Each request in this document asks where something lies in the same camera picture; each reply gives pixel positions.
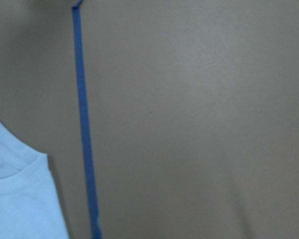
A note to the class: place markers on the light blue t-shirt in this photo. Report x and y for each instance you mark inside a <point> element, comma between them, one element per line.
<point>29,204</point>

